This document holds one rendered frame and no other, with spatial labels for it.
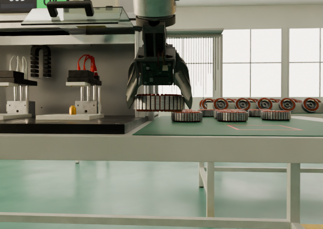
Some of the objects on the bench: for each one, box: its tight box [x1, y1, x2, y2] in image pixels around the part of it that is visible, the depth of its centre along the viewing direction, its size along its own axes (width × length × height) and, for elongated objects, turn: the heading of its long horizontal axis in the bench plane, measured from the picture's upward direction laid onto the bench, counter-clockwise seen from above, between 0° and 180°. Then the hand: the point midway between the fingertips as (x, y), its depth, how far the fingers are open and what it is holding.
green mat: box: [132, 116, 323, 137], centre depth 103 cm, size 94×61×1 cm
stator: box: [172, 111, 202, 122], centre depth 102 cm, size 11×11×4 cm
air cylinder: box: [7, 101, 35, 116], centre depth 99 cm, size 5×8×6 cm
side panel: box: [148, 86, 159, 121], centre depth 122 cm, size 28×3×32 cm
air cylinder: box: [75, 101, 99, 114], centre depth 98 cm, size 5×8×6 cm
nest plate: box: [36, 114, 104, 120], centre depth 84 cm, size 15×15×1 cm
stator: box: [217, 111, 248, 122], centre depth 104 cm, size 11×11×4 cm
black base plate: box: [0, 115, 148, 134], centre depth 86 cm, size 47×64×2 cm
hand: (159, 105), depth 62 cm, fingers closed on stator, 13 cm apart
